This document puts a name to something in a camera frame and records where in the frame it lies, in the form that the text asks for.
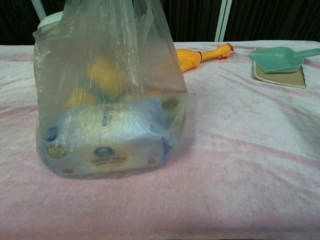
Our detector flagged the yellow green sponge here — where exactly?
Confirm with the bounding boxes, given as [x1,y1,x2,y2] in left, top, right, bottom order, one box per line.
[62,56,131,108]

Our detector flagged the yellow rubber chicken toy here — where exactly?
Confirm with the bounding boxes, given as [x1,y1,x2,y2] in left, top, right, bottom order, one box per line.
[175,42,235,74]

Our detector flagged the red drum with white top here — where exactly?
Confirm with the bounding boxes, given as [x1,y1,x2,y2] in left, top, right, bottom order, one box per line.
[37,10,64,33]

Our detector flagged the white metal frame post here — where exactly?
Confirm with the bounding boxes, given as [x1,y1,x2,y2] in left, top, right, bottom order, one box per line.
[214,0,232,43]
[31,0,46,23]

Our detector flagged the teal plastic dustpan scoop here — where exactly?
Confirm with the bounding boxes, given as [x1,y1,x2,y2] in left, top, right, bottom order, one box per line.
[250,46,320,74]

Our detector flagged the pink fleece blanket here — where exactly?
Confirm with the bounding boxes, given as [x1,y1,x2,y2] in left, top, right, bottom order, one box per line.
[0,39,320,240]

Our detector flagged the brown notebook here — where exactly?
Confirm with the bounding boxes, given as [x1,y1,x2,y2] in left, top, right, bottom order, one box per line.
[250,47,307,89]

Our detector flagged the blue tissue pack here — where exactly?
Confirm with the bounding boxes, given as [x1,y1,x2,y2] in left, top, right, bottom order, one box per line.
[43,96,173,177]

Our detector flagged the clear plastic bag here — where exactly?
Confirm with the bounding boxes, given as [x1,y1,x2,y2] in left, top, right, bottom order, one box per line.
[32,0,189,180]

